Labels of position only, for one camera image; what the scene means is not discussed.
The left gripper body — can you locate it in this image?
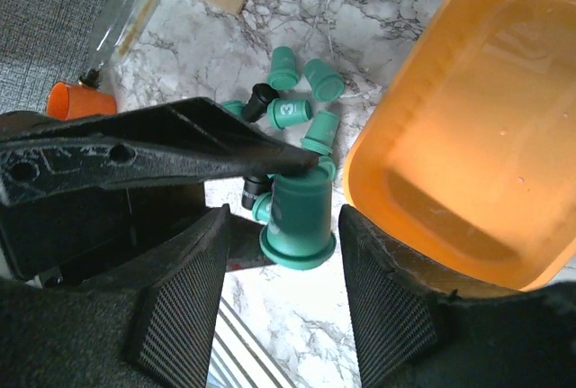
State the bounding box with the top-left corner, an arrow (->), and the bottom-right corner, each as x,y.
1,184 -> 207,285

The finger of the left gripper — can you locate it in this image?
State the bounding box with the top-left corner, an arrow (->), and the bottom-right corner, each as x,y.
226,216 -> 274,271
1,97 -> 318,206

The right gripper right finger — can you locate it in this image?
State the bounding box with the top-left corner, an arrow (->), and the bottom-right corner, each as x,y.
338,206 -> 575,387

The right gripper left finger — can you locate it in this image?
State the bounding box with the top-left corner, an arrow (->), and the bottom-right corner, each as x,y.
1,207 -> 230,387

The green coffee capsule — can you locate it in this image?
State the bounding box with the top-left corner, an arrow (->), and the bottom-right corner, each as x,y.
267,46 -> 300,91
221,100 -> 245,118
303,59 -> 345,103
259,167 -> 336,271
252,192 -> 272,223
318,156 -> 338,181
266,99 -> 313,131
301,110 -> 340,155

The black coffee capsule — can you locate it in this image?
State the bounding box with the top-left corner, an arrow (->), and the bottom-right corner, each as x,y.
241,175 -> 274,210
241,83 -> 280,122

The orange storage basket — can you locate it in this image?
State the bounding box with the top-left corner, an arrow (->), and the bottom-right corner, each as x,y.
343,0 -> 575,291

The orange cup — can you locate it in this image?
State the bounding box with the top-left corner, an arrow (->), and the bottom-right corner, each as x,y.
45,82 -> 117,121

